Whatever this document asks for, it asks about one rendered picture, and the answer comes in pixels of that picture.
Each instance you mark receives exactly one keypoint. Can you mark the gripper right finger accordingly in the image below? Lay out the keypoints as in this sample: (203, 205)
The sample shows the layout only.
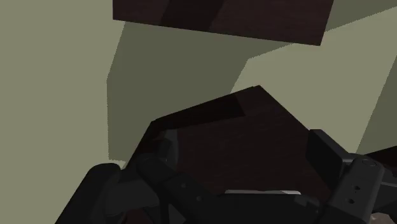
(356, 186)

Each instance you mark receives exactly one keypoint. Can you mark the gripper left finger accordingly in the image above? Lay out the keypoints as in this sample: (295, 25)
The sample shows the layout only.
(183, 186)

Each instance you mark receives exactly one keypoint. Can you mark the dark brown wooden table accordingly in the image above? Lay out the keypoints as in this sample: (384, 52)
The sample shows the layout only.
(242, 149)

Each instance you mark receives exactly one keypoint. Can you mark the dark brown robot stand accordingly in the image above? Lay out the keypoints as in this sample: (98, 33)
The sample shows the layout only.
(266, 18)

